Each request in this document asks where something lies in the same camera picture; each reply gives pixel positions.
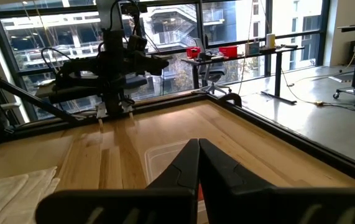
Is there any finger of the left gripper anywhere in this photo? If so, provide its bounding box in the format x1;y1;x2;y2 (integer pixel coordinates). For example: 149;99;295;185
145;55;171;68
147;65;163;77

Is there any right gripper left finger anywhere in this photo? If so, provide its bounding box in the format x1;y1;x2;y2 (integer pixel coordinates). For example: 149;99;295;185
35;138;201;224

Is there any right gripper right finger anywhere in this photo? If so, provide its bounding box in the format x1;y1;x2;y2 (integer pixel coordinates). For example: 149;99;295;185
198;138;355;224

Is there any clear plastic tupperware container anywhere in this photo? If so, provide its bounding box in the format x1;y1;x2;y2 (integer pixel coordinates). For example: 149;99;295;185
144;139;194;188

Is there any red storage bin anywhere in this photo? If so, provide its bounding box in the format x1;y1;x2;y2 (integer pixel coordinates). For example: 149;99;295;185
219;45;239;59
185;46;201;59

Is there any grey office chair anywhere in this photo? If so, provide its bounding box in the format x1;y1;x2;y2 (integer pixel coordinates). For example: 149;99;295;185
197;63;231;96

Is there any large dark-framed window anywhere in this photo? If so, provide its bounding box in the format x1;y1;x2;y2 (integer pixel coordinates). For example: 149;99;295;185
0;0;330;105

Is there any black table clamp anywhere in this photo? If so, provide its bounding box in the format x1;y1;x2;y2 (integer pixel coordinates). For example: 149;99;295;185
217;92;243;108

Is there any blue box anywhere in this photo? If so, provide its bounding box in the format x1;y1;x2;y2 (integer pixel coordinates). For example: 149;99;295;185
247;42;260;56

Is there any white paper roll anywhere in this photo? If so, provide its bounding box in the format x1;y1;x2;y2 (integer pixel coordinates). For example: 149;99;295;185
265;33;276;50

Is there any black standing desk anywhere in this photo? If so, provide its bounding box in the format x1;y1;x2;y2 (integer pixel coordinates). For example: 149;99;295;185
182;45;305;105

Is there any white plaid dish towel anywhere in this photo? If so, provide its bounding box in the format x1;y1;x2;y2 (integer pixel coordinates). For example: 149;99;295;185
0;166;60;224

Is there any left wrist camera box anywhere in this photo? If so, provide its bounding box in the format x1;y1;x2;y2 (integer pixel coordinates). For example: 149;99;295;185
127;34;149;52

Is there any black aluminium table frame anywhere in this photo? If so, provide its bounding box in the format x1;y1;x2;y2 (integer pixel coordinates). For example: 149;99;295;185
0;62;355;187

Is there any yellow cable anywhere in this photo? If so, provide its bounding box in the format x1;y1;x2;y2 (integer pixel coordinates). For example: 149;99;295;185
281;67;355;109

